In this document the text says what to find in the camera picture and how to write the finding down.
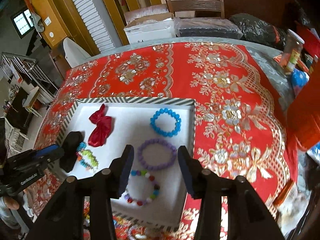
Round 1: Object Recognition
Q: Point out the striped white jewelry tray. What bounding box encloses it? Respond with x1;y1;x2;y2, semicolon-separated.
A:
56;97;195;231

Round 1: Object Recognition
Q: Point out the white louvered door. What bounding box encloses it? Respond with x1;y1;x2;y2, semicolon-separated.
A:
72;0;115;53

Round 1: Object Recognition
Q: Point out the red floral gold tablecloth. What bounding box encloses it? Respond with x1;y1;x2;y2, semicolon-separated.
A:
34;42;299;240

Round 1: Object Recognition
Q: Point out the purple bead bracelet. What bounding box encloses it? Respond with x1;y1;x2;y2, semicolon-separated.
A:
137;138;178;172

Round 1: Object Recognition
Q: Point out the green orange bead bracelet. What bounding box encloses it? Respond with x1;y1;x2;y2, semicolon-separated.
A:
76;141;99;172

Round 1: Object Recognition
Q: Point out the orange plastic basket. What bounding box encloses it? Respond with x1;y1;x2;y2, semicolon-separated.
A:
286;62;320;152

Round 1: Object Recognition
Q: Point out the dark package in clear plastic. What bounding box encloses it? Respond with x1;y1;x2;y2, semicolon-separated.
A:
174;17;243;40

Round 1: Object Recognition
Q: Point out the multicolour bead bracelet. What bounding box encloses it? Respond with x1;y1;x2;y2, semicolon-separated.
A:
123;169;161;207

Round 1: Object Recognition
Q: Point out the red satin bow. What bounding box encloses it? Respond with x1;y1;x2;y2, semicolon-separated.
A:
88;104;112;147

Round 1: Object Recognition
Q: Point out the black plastic bag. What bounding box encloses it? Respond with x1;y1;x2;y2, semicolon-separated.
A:
229;13;286;50

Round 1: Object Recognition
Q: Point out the blue bead bracelet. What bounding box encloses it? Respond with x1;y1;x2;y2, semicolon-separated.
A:
150;107;182;138

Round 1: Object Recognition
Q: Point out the white cardboard box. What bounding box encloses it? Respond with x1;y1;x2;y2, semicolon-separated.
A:
124;12;176;44

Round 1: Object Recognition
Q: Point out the dark wooden chair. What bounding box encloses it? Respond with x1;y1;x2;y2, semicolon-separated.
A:
165;0;225;19

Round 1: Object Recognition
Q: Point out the blue plastic bag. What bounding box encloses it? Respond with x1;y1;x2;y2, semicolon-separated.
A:
291;68;310;97

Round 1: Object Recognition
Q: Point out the white ironing board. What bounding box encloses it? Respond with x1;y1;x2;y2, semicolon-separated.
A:
62;37;91;68

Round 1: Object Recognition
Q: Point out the red plastic tub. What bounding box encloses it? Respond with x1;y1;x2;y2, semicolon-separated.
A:
296;24;319;57

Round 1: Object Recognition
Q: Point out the glass jar with label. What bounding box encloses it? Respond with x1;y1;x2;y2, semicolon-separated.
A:
279;29;305;74

